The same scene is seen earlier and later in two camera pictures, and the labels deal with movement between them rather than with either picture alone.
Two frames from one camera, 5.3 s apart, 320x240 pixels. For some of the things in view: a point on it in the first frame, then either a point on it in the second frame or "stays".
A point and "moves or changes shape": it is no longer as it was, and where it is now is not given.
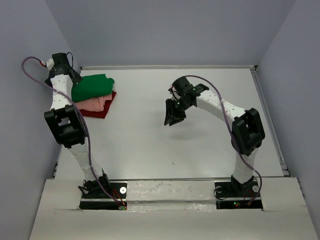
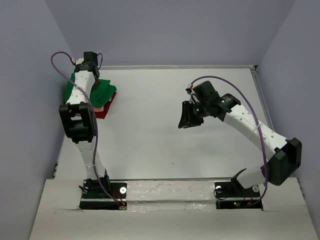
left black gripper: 77,79 -> 96,85
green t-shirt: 93,86 moves or changes shape
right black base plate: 231,189 stays
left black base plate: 104,201 stays
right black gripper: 171,115 -> 187,120
